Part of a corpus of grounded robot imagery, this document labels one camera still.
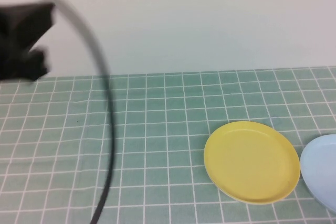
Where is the green white checked tablecloth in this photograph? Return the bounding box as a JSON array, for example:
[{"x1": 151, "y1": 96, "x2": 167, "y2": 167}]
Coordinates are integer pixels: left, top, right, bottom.
[{"x1": 0, "y1": 67, "x2": 336, "y2": 224}]

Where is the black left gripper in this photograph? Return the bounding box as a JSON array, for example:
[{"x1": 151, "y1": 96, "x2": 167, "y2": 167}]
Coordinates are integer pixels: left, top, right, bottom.
[{"x1": 0, "y1": 3, "x2": 56, "y2": 51}]

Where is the light blue round plastic plate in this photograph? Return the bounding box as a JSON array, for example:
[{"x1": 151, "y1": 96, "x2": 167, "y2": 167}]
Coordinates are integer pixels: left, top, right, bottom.
[{"x1": 299, "y1": 134, "x2": 336, "y2": 214}]

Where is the yellow round plastic plate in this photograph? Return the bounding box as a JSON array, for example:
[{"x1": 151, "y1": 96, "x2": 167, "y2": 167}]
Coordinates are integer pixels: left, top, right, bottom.
[{"x1": 203, "y1": 121, "x2": 301, "y2": 206}]

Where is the black cable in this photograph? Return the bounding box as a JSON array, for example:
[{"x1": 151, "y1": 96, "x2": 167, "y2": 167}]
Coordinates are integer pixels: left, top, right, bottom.
[{"x1": 0, "y1": 0, "x2": 117, "y2": 224}]

